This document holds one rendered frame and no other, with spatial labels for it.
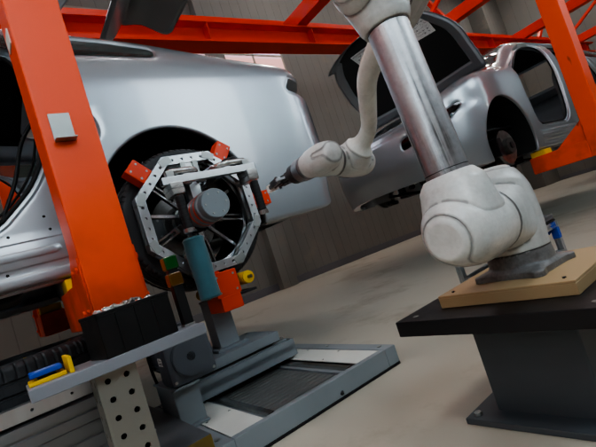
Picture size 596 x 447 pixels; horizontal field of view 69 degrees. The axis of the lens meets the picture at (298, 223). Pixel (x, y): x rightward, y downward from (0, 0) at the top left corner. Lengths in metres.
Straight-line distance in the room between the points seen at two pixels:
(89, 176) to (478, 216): 1.12
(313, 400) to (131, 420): 0.62
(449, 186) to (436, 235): 0.11
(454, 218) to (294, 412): 0.90
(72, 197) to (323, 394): 1.04
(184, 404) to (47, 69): 1.20
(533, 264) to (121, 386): 1.05
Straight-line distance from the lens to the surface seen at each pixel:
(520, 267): 1.17
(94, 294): 1.42
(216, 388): 1.95
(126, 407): 1.26
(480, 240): 0.94
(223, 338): 2.09
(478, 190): 0.98
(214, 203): 1.83
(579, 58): 4.71
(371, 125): 1.48
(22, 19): 1.70
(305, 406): 1.58
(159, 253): 1.86
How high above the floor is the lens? 0.57
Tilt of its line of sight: 3 degrees up
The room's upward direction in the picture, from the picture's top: 18 degrees counter-clockwise
